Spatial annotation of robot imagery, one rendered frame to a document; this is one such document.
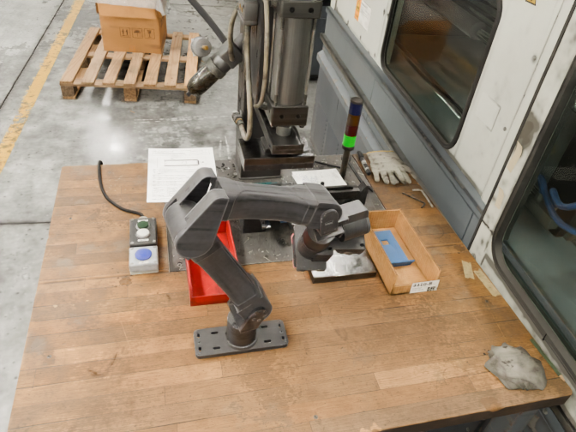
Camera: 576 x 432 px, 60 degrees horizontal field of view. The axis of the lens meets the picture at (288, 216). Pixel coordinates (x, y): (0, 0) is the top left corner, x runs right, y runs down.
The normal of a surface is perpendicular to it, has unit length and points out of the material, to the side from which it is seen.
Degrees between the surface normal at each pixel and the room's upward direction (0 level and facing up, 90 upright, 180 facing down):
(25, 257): 0
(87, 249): 0
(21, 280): 0
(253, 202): 88
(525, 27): 90
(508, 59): 90
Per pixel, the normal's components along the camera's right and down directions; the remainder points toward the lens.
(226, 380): 0.10, -0.78
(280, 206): 0.40, 0.55
